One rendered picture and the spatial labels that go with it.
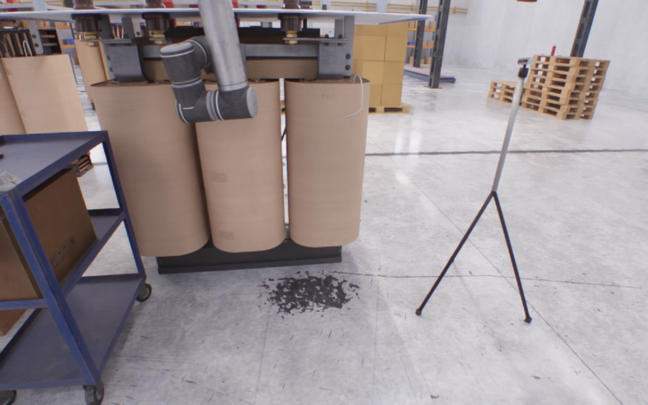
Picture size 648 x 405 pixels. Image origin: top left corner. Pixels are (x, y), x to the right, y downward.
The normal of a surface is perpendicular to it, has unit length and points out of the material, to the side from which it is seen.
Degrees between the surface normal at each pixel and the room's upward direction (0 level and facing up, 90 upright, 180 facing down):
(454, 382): 0
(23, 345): 0
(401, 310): 0
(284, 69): 90
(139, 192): 90
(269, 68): 90
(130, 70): 90
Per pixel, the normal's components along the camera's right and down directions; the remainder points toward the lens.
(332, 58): 0.14, 0.44
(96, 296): 0.02, -0.90
